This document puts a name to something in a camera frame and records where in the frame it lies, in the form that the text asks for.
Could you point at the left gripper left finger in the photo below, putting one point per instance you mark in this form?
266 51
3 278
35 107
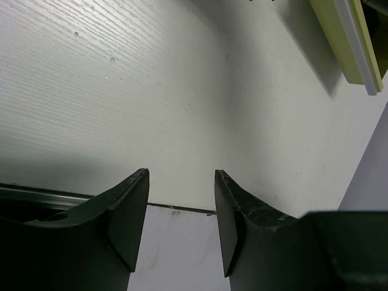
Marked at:
53 240

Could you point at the green metal drawer cabinet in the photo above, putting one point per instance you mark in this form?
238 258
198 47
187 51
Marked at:
376 18

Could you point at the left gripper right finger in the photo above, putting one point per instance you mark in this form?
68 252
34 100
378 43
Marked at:
265 249

